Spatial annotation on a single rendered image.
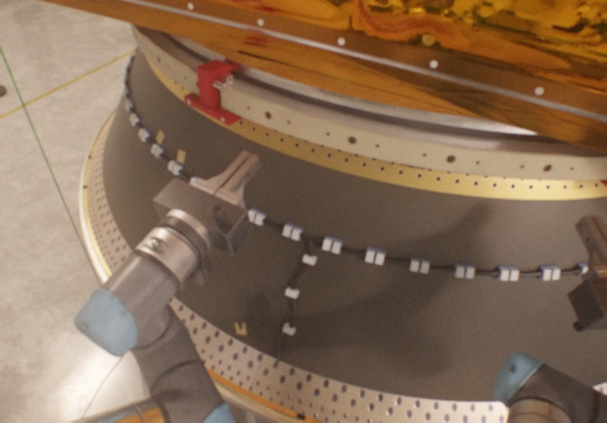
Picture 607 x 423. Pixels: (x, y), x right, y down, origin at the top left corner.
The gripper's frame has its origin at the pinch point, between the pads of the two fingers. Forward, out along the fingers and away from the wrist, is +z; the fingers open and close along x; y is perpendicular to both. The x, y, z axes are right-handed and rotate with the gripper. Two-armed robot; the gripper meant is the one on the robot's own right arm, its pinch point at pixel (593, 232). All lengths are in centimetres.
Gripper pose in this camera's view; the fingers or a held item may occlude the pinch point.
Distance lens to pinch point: 71.7
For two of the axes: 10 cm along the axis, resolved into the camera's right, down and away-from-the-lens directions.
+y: -0.6, 6.3, 7.8
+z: -0.4, -7.8, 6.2
